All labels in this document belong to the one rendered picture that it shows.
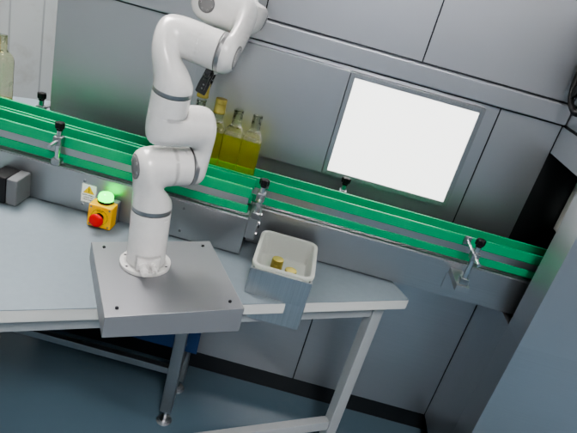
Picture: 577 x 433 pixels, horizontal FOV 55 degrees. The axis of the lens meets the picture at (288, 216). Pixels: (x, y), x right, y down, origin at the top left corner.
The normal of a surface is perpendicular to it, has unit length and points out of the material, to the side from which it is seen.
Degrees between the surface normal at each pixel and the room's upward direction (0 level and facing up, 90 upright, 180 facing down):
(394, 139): 90
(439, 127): 90
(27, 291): 0
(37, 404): 0
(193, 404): 0
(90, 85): 90
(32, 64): 90
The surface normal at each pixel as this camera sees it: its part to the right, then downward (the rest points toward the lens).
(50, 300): 0.25, -0.88
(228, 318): 0.37, 0.48
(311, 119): -0.10, 0.40
